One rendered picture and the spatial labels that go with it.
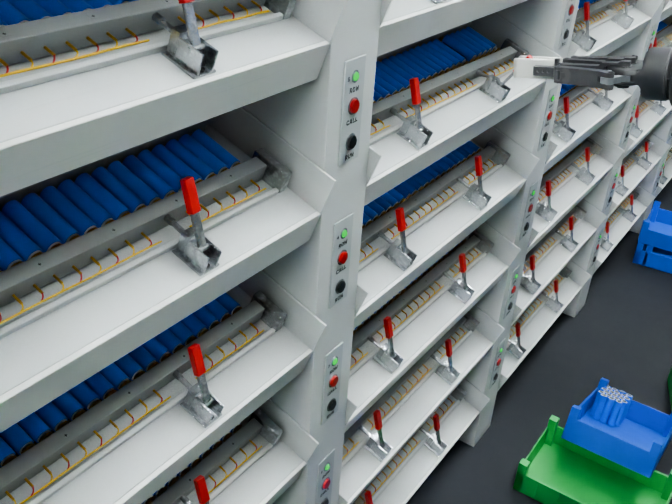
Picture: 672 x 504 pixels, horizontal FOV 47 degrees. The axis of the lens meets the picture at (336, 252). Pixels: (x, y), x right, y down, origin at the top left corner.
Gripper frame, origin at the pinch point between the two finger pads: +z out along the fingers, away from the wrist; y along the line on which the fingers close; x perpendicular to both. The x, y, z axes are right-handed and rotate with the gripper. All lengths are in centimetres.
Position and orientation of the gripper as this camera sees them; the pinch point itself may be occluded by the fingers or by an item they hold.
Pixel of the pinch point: (537, 67)
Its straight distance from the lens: 129.4
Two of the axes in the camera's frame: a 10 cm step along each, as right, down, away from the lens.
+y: 5.7, -3.8, 7.3
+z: -8.2, -1.8, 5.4
